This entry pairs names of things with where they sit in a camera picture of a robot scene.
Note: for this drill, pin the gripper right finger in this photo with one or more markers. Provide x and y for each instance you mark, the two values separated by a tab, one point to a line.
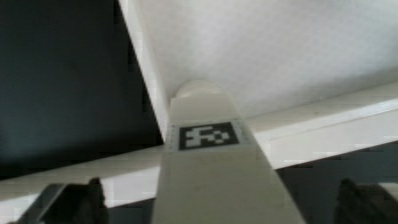
366	203

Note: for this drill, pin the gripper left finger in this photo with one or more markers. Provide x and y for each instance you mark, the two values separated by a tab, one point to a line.
70	204

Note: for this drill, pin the white desk leg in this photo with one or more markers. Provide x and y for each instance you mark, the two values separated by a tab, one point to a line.
219	185

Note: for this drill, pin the white desk top tray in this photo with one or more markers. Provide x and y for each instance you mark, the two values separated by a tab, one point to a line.
299	55

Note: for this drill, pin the white U-shaped fence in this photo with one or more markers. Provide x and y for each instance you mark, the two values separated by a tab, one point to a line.
304	134

